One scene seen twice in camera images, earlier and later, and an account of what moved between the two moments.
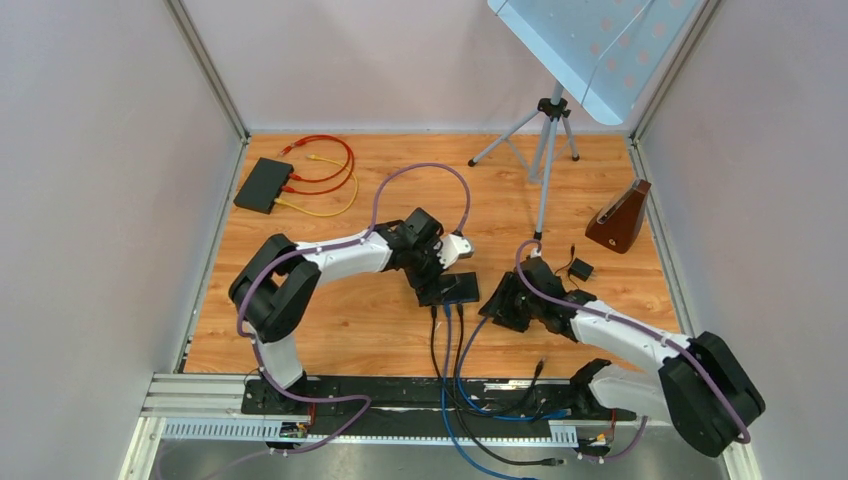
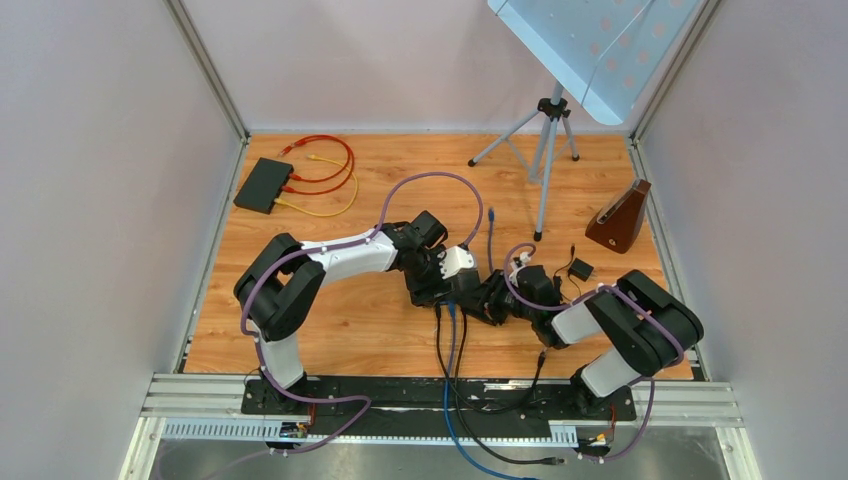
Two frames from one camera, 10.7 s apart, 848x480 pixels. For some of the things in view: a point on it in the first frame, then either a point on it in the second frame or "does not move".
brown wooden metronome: [620, 222] does not move
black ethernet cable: [549, 461] does not move
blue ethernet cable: [549, 414] → [491, 218]
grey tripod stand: [552, 111] does not move
